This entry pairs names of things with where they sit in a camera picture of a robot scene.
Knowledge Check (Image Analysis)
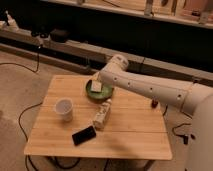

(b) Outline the white sponge block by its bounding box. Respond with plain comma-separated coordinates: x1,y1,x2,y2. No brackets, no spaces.
91,81,102,92

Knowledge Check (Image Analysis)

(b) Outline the green plate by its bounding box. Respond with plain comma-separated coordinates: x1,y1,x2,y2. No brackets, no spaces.
85,80,114,100

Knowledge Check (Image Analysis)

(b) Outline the black cable right floor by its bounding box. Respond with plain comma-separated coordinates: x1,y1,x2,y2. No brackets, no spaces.
163,104,197,145

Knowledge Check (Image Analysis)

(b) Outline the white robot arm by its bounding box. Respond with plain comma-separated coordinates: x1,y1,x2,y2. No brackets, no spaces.
98,55,213,171

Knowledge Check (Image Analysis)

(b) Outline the black smartphone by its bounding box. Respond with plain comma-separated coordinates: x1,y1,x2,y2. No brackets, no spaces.
72,126,96,145

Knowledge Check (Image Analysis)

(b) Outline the wooden table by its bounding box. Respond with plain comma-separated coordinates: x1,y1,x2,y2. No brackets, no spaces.
24,75,172,160

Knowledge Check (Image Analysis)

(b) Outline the dark round object on ledge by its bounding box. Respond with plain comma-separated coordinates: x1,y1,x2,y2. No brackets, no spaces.
50,29,69,43

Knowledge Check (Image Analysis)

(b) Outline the black floor cable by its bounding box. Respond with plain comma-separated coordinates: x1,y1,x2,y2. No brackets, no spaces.
0,46,81,171

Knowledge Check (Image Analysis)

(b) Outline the small dark red object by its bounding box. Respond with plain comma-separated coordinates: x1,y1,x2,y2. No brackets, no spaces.
151,99,158,108

